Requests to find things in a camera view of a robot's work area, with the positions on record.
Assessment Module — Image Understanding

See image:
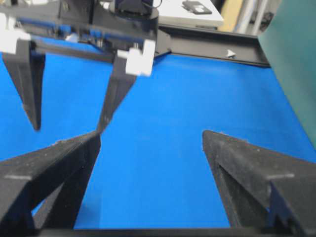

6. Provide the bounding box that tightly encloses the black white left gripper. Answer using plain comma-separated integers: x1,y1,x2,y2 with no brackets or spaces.
0,0,156,135

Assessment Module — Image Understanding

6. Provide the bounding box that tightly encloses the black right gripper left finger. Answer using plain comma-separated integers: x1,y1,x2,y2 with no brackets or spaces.
0,132,101,237

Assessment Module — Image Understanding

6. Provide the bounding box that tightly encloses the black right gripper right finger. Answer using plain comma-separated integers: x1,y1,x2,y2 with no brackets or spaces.
202,130,316,237

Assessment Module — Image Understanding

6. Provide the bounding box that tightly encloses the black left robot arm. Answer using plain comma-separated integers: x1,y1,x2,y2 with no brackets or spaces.
0,0,167,133

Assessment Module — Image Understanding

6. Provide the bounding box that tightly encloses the blue table cloth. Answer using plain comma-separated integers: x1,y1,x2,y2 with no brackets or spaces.
0,54,316,229

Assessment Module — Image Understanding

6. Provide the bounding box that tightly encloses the white desk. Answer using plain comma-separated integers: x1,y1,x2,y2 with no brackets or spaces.
157,0,224,28

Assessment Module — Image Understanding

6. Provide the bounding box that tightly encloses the green backdrop sheet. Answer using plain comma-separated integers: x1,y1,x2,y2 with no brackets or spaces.
258,0,316,160

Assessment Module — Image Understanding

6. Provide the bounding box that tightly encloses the silver corner bracket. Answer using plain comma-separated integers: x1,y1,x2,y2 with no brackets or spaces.
226,49,236,58

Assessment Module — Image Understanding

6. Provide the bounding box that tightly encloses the black aluminium frame rail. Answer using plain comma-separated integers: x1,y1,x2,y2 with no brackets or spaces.
159,24,270,68

